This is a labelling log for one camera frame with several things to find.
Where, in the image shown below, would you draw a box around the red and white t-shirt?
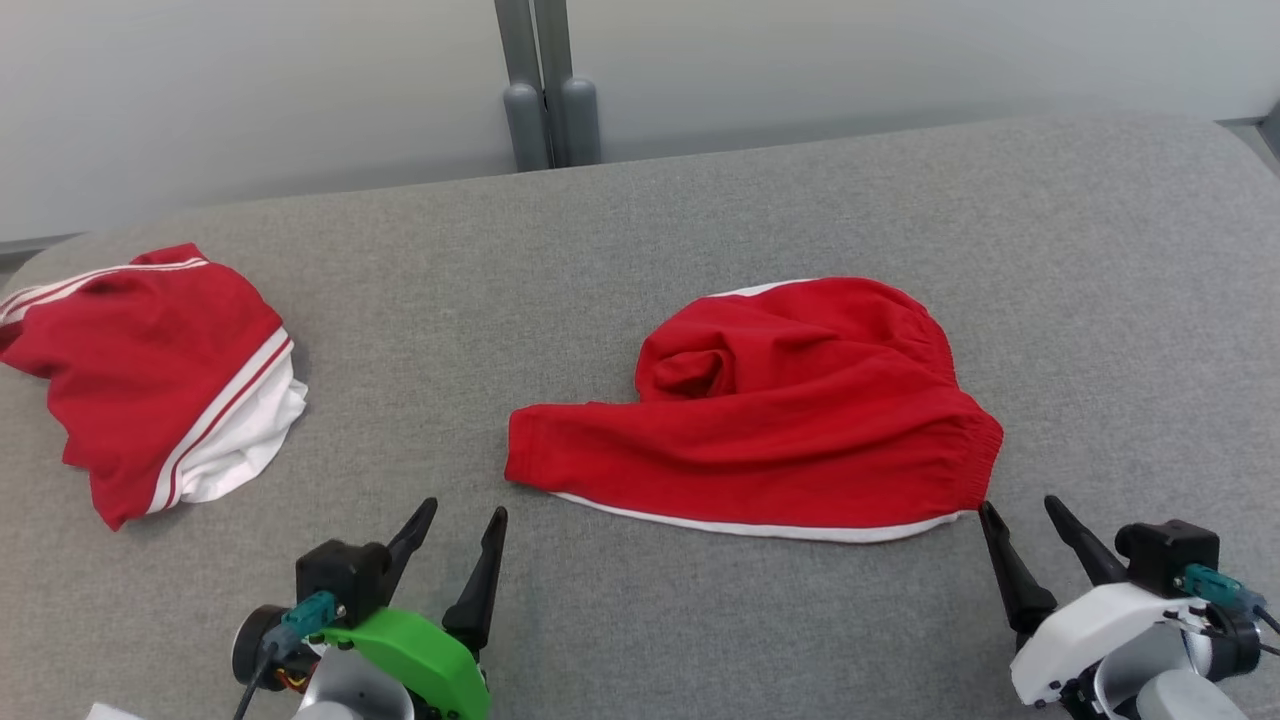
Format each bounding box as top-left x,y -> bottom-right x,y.
0,243 -> 310,532

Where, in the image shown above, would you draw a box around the right black cable teal plug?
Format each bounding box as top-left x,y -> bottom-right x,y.
1177,563 -> 1280,657

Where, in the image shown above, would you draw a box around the left black cable teal plug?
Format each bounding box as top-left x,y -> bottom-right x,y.
232,590 -> 341,720

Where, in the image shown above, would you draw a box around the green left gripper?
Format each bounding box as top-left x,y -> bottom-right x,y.
320,496 -> 509,720

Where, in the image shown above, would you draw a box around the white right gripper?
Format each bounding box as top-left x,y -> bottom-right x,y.
977,494 -> 1201,707

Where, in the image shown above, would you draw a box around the red shorts with white stripe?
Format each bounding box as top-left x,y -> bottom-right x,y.
504,277 -> 1005,544

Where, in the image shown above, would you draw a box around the black cable teal plug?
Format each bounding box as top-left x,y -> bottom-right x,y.
232,590 -> 341,720
1177,563 -> 1280,657

